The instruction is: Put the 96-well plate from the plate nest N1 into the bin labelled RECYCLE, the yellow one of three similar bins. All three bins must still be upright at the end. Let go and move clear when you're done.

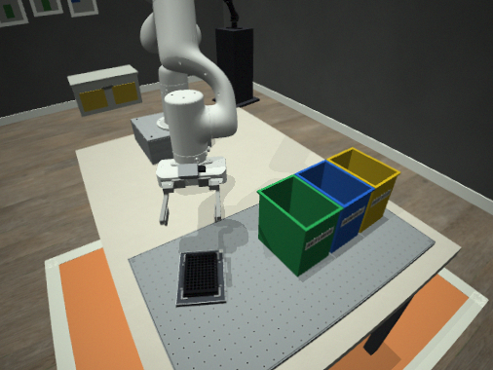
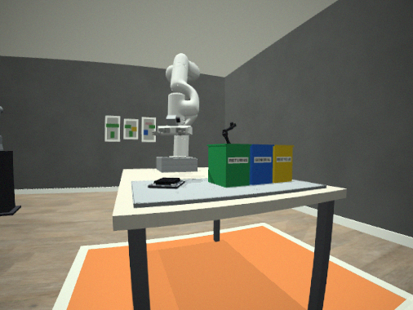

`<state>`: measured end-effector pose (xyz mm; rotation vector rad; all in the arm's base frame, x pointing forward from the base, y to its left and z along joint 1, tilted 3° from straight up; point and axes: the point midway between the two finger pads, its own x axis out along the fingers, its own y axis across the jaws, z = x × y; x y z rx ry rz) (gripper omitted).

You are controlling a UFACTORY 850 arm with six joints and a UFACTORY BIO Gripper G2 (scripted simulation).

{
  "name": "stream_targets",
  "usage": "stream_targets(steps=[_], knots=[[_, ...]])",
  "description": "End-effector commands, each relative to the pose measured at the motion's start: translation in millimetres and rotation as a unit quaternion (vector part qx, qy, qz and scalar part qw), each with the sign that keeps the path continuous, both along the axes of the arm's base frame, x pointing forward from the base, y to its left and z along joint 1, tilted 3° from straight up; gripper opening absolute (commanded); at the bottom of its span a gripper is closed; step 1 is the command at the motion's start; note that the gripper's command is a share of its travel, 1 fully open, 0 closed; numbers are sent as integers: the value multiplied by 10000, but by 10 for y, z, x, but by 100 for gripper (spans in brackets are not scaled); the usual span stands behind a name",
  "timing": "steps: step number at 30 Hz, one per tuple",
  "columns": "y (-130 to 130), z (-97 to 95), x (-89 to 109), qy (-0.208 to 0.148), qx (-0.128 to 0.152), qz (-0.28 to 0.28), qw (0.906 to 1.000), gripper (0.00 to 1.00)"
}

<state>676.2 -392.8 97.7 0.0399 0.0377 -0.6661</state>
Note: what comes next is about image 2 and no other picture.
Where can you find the blue bin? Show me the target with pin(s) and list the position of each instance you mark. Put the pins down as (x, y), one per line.
(261, 168)

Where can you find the yellow bin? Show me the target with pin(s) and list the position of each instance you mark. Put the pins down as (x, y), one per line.
(282, 163)

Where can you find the green open-top bin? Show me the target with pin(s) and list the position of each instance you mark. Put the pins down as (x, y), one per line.
(229, 164)

